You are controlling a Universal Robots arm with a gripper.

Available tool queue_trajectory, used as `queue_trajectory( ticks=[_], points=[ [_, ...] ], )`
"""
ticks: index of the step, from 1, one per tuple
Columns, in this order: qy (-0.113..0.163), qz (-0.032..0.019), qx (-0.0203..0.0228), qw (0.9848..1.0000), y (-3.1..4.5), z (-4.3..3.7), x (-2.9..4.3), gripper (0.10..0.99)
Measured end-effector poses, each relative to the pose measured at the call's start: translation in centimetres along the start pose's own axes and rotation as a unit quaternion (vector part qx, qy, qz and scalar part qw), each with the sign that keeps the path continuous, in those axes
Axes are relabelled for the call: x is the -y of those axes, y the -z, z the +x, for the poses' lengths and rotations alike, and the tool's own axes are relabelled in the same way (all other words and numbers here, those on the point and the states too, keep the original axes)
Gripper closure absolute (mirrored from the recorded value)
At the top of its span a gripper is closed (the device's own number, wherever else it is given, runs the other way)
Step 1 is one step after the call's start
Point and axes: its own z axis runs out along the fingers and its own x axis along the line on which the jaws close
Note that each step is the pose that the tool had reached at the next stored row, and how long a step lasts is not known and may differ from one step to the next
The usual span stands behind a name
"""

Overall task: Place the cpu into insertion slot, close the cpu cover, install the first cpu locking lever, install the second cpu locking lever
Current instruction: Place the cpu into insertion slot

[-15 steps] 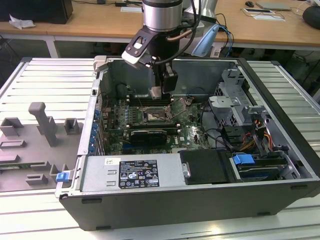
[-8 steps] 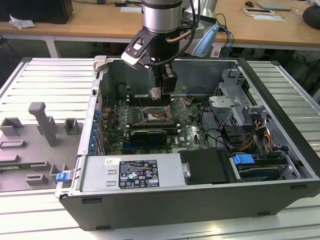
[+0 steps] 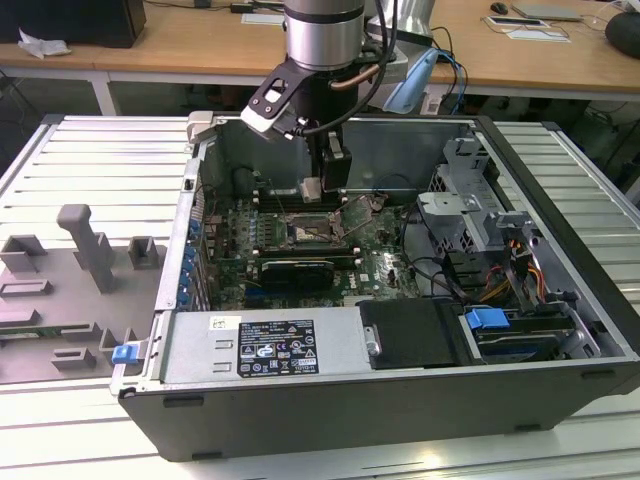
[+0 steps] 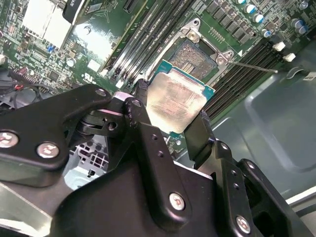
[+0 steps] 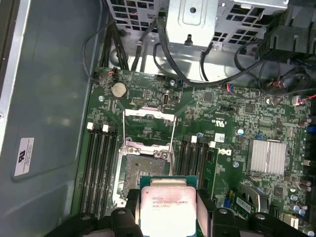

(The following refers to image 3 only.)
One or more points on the silver metal drive cage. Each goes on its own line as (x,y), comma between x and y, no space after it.
(450,205)

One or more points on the grey parts rack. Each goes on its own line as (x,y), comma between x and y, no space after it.
(50,310)

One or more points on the black open PC case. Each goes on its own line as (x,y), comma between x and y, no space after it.
(350,415)

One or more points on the green motherboard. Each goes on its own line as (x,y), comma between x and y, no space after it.
(380,240)

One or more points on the pale blue teach pendant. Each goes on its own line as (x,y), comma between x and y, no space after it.
(412,82)

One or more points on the black graphics card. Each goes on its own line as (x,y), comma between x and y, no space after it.
(295,275)

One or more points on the black box on desk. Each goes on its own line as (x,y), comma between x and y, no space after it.
(75,20)

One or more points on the black computer mouse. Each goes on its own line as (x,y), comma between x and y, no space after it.
(498,7)

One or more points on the crumpled clear plastic bag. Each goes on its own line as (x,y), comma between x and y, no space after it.
(42,45)

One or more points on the grey flat laptop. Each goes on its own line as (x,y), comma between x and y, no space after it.
(547,11)

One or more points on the silver CPU plate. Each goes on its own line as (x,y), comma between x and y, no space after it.
(311,190)

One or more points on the black RAM slot row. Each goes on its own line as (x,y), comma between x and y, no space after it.
(272,200)

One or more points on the wooden desk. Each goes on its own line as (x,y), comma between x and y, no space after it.
(200,45)

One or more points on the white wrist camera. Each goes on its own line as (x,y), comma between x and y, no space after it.
(262,112)

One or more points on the hard disk in blue carrier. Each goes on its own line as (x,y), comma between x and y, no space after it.
(485,319)

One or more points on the blue case latch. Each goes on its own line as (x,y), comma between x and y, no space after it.
(125,354)

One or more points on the green RAM stick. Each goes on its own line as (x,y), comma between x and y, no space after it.
(30,332)

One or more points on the black round object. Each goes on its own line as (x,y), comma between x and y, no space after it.
(625,32)

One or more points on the silver power supply unit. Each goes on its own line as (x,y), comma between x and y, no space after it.
(195,350)

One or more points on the white device with dark screen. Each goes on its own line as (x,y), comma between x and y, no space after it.
(515,21)

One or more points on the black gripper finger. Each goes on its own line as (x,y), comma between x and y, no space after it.
(316,155)
(337,170)

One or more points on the blue expansion slot clip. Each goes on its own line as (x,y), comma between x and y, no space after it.
(184,298)
(194,228)
(190,261)
(186,282)

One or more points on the white paper sheet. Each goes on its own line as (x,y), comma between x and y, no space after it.
(262,18)
(540,35)

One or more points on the black cylindrical board component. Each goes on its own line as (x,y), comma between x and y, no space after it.
(243,181)

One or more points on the black plastic bay cover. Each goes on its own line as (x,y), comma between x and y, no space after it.
(410,335)

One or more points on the CPU socket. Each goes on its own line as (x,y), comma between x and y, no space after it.
(306,232)

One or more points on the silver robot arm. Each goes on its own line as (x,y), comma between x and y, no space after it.
(320,40)

